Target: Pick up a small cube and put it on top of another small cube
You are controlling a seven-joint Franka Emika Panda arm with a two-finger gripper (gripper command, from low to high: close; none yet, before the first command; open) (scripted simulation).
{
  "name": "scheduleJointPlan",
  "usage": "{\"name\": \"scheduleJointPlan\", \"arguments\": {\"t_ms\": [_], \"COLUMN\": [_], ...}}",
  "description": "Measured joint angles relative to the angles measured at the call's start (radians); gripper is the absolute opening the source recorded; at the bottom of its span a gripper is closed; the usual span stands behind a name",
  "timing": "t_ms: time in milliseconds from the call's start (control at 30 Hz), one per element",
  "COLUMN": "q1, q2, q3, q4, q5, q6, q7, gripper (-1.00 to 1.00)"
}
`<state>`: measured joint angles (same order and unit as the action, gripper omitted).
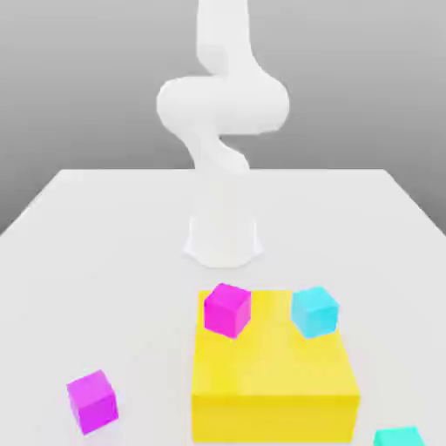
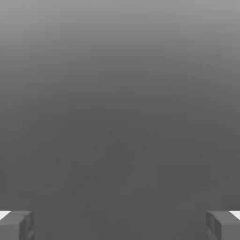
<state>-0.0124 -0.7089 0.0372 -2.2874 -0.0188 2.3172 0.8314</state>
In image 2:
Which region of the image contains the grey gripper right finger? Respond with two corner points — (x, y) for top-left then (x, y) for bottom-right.
(205, 210), (240, 240)

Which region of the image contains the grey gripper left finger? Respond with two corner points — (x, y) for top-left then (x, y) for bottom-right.
(0, 210), (36, 240)

